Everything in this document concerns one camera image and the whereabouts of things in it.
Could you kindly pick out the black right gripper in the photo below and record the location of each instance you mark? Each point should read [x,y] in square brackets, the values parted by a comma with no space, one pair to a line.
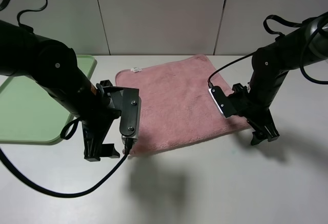
[257,115]

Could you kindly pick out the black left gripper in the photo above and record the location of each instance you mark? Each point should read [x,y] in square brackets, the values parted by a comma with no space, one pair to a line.
[96,125]

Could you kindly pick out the pink fluffy towel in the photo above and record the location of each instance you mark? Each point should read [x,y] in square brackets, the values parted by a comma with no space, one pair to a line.
[176,107]

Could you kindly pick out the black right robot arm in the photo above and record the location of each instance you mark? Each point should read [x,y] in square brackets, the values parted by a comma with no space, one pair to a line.
[304,46]

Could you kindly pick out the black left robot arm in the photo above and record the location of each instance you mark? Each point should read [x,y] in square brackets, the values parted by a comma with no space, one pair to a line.
[53,66]

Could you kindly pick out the green plastic tray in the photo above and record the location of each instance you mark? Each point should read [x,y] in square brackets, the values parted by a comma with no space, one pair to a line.
[29,115]

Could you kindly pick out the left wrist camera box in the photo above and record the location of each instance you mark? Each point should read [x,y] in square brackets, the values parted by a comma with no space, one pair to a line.
[130,114]

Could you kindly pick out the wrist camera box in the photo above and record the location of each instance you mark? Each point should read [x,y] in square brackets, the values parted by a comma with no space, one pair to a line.
[130,114]
[222,102]

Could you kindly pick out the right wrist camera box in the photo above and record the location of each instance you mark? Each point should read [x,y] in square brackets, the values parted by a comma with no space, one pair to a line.
[222,102]

